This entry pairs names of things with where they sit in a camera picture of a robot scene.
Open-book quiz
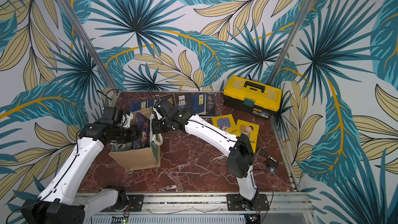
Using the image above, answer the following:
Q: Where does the old man portrait book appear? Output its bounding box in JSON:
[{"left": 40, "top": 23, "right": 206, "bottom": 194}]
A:
[{"left": 132, "top": 113, "right": 150, "bottom": 149}]

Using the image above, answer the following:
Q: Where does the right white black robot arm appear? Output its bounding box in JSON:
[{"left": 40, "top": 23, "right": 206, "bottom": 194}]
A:
[{"left": 151, "top": 99, "right": 269, "bottom": 211}]

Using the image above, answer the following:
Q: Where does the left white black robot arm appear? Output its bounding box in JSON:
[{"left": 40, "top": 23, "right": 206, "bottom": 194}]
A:
[{"left": 20, "top": 123, "right": 140, "bottom": 224}]

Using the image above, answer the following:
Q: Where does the brown cover book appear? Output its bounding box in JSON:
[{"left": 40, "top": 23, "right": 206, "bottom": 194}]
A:
[{"left": 160, "top": 93, "right": 176, "bottom": 106}]

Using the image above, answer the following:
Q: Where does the dark wolf title book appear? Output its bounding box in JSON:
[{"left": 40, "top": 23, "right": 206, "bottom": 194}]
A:
[{"left": 174, "top": 93, "right": 193, "bottom": 114}]

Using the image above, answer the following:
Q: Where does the blue book far left back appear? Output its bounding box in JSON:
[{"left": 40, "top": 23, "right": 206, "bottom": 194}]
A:
[{"left": 129, "top": 101, "right": 147, "bottom": 112}]

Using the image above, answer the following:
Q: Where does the blue book back right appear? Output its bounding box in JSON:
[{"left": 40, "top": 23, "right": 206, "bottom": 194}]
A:
[{"left": 192, "top": 93, "right": 206, "bottom": 116}]

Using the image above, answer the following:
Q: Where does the dark blue Guiguzi book back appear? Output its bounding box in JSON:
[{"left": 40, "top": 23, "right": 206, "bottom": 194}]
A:
[{"left": 205, "top": 93, "right": 216, "bottom": 117}]

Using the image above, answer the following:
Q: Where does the yellow book blue hair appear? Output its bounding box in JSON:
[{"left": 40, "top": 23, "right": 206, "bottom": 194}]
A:
[{"left": 211, "top": 114, "right": 237, "bottom": 134}]

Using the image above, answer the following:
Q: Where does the yellow book with figures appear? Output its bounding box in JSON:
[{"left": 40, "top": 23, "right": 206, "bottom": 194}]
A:
[{"left": 236, "top": 119, "right": 260, "bottom": 151}]

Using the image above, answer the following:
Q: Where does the yellow black toolbox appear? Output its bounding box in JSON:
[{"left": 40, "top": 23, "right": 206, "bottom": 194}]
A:
[{"left": 223, "top": 76, "right": 282, "bottom": 119}]

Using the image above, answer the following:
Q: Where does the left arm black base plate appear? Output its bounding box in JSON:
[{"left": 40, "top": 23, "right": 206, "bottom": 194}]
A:
[{"left": 102, "top": 195, "right": 144, "bottom": 214}]

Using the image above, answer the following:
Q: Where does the aluminium front rail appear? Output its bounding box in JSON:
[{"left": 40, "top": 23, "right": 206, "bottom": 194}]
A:
[{"left": 85, "top": 192, "right": 318, "bottom": 224}]

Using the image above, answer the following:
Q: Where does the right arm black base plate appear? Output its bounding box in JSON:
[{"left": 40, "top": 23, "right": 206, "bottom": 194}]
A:
[{"left": 226, "top": 194, "right": 269, "bottom": 211}]

